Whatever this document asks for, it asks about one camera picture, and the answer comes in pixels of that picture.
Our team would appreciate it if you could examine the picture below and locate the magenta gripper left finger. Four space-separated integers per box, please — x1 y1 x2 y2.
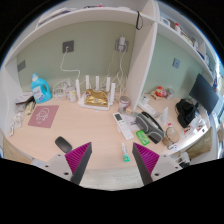
65 143 92 185

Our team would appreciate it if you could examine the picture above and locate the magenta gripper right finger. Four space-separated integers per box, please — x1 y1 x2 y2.
132 143 159 185

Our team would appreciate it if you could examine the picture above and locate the black computer mouse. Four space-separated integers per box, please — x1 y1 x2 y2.
55 136 72 153

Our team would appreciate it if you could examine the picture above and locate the pink mouse pad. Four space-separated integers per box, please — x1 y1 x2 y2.
28 105 58 128

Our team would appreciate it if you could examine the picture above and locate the black computer monitor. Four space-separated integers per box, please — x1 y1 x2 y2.
189 74 219 113

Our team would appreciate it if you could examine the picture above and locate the small green tube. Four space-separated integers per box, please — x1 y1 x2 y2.
122 143 130 162

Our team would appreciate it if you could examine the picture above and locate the green snack packet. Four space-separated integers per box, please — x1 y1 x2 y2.
136 130 150 145

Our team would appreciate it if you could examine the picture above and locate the clear plastic bottle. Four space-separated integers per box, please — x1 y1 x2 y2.
162 123 180 146

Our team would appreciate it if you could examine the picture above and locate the grey pouch bag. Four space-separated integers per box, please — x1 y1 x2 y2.
136 112 165 144

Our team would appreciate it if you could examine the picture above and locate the white remote control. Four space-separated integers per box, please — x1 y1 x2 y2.
113 112 133 140

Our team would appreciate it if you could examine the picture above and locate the gold foil bag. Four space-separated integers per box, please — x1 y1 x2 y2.
84 89 108 107

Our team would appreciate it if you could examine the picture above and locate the round metal tin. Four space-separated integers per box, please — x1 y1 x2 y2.
119 96 130 112

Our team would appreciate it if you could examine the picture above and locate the black bag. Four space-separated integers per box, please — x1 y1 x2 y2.
175 99 197 128

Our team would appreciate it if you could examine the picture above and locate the white paper cup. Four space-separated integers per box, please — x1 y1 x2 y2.
66 86 76 103

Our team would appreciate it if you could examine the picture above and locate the red white toy figure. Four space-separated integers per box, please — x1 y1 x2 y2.
150 86 167 100

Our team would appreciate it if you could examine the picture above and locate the white wifi router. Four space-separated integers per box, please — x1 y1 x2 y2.
75 76 116 111

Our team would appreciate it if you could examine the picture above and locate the blue detergent bottle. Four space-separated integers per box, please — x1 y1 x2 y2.
31 73 52 104

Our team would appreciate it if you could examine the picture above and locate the white power adapter plug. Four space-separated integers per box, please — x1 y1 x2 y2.
115 36 128 52

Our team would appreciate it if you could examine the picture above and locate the white shelf divider panel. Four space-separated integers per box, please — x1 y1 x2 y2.
125 0 158 111

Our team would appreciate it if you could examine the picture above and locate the white upper shelf board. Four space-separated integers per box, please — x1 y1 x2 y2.
0 6 158 68

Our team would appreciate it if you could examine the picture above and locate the white power cable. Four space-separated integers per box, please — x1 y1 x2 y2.
59 48 82 88

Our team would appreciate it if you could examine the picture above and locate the black wall socket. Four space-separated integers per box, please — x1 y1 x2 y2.
62 40 74 53

